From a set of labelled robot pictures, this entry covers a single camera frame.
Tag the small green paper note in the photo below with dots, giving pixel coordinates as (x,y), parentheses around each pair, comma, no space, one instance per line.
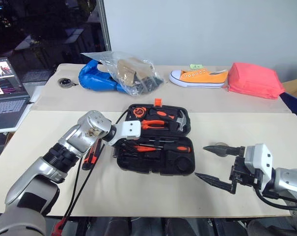
(196,66)

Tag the blue plastic bag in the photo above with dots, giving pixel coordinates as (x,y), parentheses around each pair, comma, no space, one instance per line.
(94,78)

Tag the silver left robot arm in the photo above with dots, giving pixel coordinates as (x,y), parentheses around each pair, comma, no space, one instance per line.
(77,138)

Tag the brown cardboard box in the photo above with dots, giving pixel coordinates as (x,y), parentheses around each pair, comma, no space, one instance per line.
(296,87)

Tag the red fabric pouch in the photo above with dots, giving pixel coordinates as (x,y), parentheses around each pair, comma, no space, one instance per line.
(253,79)

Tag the clear plastic bag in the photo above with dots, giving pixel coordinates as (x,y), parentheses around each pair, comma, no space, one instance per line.
(138,73)

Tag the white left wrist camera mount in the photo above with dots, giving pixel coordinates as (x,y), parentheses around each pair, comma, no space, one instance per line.
(129,128)

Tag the black plastic tool case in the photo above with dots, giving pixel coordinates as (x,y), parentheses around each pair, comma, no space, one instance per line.
(160,161)

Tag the slim orange screwdriver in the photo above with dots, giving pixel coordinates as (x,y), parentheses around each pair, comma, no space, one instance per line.
(143,148)

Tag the black orange tape measure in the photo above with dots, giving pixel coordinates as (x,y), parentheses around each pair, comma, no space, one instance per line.
(139,111)

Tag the silver metal pole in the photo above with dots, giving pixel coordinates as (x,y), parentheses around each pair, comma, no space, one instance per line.
(105,24)

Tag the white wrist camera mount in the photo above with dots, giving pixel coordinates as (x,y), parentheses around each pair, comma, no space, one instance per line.
(129,128)
(259,157)

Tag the open grey laptop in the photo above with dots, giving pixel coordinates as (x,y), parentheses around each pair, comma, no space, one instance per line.
(6,108)

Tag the orange canvas sneaker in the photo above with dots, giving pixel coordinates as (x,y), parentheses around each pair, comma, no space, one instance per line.
(199,78)

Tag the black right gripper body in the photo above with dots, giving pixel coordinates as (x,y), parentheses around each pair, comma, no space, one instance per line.
(242,173)

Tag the steel claw hammer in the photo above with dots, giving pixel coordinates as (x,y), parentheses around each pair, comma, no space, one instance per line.
(181,121)

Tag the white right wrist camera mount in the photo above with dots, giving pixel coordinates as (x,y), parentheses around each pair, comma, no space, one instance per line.
(259,157)

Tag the thin black precision screwdriver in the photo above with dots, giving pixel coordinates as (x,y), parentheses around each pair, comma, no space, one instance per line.
(160,140)

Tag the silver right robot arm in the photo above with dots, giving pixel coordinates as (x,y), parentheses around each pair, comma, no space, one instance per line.
(291,179)

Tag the orange black utility knife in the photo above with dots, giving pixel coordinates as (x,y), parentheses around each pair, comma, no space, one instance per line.
(91,159)

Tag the brown cardboard packet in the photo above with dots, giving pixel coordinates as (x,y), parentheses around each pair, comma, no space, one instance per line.
(126,71)

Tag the dark rounded shape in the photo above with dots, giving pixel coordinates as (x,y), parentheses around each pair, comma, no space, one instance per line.
(116,227)

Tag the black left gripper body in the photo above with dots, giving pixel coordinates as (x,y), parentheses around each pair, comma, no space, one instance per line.
(133,138)

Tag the round grey tape roll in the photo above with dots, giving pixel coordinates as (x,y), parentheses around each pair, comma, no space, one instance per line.
(220,144)

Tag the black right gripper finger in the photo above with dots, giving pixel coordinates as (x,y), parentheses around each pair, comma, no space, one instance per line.
(220,150)
(218,182)

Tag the black orange thick screwdriver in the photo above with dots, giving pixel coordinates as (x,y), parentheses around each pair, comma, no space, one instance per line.
(180,148)

